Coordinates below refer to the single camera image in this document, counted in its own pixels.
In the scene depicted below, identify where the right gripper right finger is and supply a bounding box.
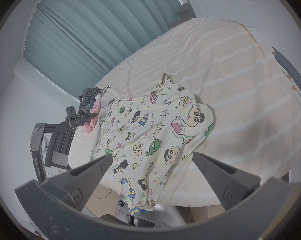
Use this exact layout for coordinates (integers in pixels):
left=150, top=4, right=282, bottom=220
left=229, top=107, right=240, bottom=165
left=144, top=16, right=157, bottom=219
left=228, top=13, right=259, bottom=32
left=191, top=152, right=262, bottom=212

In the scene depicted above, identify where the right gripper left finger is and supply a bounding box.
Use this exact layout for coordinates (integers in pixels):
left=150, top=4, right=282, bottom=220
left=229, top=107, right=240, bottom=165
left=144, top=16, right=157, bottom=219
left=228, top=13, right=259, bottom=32
left=40, top=154, right=114, bottom=212

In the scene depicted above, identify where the white printed pyjama top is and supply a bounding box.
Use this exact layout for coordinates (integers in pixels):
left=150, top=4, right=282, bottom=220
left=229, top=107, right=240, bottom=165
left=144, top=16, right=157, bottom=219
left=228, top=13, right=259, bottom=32
left=89, top=72, right=215, bottom=215

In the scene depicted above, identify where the pile of clothes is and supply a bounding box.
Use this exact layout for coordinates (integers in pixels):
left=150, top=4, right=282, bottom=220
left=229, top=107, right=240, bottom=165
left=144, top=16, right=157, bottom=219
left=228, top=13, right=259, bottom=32
left=79, top=85, right=113, bottom=113

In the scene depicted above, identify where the pink garment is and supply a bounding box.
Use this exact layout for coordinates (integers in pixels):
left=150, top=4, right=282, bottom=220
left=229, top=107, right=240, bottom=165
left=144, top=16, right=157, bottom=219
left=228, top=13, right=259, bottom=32
left=81, top=100, right=101, bottom=135

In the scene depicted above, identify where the blue-green curtain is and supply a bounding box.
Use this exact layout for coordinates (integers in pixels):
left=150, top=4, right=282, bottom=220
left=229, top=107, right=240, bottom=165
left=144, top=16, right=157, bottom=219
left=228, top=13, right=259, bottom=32
left=37, top=0, right=189, bottom=67
left=23, top=8, right=111, bottom=100

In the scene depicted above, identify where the bed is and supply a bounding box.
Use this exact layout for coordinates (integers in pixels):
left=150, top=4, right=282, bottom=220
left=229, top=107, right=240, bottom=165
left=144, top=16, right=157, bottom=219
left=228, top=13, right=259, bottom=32
left=68, top=0, right=301, bottom=207

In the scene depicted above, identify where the grey bedside table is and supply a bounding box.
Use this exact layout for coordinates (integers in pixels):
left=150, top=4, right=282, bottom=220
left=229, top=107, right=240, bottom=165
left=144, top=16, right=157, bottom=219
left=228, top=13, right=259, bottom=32
left=169, top=4, right=197, bottom=28

